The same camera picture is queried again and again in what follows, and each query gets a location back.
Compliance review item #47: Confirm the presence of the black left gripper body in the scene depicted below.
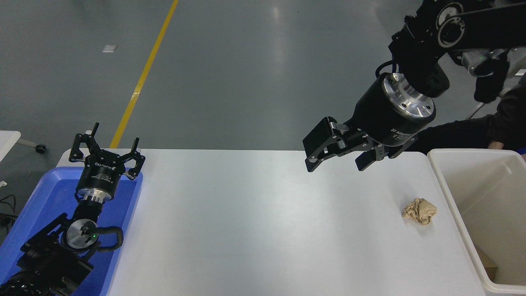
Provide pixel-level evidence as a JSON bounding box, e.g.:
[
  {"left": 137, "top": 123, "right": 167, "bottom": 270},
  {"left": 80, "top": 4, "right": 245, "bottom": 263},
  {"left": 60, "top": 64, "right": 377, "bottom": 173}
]
[{"left": 77, "top": 149, "right": 126, "bottom": 194}]

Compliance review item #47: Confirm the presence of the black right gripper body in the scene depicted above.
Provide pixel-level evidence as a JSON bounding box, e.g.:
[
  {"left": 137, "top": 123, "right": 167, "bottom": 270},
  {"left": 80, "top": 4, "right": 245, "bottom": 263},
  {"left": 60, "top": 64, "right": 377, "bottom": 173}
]
[{"left": 348, "top": 74, "right": 431, "bottom": 147}]

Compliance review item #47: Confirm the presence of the tan paper ball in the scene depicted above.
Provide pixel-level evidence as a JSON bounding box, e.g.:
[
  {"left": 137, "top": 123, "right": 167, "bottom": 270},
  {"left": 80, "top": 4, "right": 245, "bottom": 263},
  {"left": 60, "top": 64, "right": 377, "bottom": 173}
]
[{"left": 401, "top": 198, "right": 438, "bottom": 225}]

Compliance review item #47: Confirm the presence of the blue plastic tray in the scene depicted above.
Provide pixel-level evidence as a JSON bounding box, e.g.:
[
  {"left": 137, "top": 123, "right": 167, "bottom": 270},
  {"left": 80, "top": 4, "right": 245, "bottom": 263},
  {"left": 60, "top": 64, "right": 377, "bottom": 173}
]
[{"left": 0, "top": 166, "right": 143, "bottom": 296}]

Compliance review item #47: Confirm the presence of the white wheeled table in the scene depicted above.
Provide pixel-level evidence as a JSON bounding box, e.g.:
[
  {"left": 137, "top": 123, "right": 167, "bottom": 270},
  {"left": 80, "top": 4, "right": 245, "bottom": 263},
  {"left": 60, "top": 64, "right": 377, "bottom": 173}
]
[{"left": 0, "top": 131, "right": 46, "bottom": 163}]

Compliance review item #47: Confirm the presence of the large pale plastic bin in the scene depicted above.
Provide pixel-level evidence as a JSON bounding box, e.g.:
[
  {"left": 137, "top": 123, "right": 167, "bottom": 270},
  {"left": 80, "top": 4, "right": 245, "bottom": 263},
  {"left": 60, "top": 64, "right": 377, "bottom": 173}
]
[{"left": 427, "top": 148, "right": 526, "bottom": 295}]

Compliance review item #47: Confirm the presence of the person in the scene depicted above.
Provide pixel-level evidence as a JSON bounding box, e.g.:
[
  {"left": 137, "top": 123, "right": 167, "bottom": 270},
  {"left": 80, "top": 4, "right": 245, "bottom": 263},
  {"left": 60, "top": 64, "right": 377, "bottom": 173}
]
[{"left": 405, "top": 84, "right": 526, "bottom": 153}]

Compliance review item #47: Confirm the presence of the black cable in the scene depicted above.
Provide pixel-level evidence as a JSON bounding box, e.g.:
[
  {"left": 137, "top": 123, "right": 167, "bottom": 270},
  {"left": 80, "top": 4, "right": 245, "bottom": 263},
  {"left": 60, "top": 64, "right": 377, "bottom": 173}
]
[{"left": 0, "top": 194, "right": 17, "bottom": 231}]

